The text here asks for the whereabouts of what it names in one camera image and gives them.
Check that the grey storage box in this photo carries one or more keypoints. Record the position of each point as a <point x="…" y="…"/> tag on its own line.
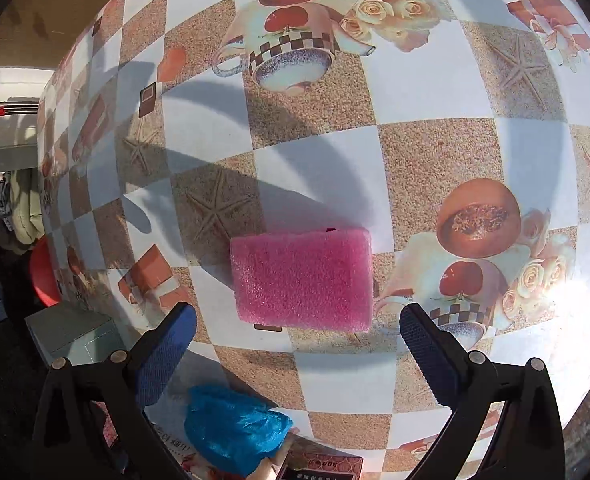
<point x="82" y="337"/>

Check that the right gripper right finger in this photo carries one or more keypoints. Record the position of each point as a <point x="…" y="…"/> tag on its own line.
<point x="440" y="357"/>

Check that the checkered patterned tablecloth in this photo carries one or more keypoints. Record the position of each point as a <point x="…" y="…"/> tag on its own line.
<point x="456" y="132"/>

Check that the red plastic stool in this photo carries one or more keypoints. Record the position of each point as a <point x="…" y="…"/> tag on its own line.
<point x="42" y="275"/>

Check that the red patterned carton box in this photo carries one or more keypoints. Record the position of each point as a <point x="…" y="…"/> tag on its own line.
<point x="302" y="465"/>

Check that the blue round cloth bundle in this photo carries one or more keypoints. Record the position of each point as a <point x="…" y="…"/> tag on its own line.
<point x="233" y="431"/>

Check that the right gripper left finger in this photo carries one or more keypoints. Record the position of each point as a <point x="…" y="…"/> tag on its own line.
<point x="158" y="352"/>

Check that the pink foam sponge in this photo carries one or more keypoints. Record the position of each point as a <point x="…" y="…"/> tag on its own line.
<point x="320" y="280"/>

